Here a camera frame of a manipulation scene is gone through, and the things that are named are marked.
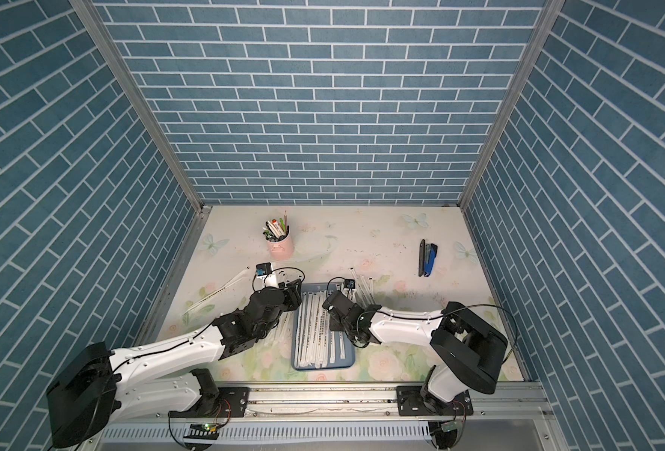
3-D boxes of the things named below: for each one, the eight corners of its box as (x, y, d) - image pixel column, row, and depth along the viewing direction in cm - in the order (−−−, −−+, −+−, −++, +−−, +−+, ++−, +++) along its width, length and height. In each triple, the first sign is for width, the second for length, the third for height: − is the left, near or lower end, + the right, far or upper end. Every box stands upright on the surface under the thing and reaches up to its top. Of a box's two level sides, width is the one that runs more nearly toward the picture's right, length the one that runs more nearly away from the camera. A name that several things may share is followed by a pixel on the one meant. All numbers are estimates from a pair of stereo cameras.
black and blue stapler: (416, 275, 102) (418, 270, 99) (419, 244, 111) (421, 238, 109) (434, 279, 101) (436, 274, 98) (436, 247, 110) (438, 241, 108)
